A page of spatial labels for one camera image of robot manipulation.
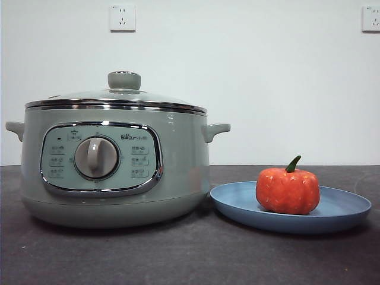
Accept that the glass lid with green knob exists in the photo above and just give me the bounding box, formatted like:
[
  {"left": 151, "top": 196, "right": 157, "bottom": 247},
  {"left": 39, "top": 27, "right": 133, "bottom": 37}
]
[{"left": 24, "top": 71, "right": 207, "bottom": 114}]

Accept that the pale green electric steamer pot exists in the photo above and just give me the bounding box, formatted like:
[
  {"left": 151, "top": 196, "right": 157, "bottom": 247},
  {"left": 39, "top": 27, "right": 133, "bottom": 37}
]
[{"left": 5, "top": 105, "right": 231, "bottom": 229}]

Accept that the blue round plate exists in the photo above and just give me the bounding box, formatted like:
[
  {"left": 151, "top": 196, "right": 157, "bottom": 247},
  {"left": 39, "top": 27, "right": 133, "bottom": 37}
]
[{"left": 209, "top": 180, "right": 372, "bottom": 235}]

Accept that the white wall socket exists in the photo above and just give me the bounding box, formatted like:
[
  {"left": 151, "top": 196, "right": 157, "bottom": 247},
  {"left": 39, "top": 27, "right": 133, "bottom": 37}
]
[
  {"left": 109, "top": 4, "right": 136, "bottom": 33},
  {"left": 361, "top": 5, "right": 380, "bottom": 33}
]

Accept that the orange pumpkin with green stem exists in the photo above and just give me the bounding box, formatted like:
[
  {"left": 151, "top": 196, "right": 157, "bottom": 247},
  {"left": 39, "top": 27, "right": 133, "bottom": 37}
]
[{"left": 255, "top": 155, "right": 321, "bottom": 214}]

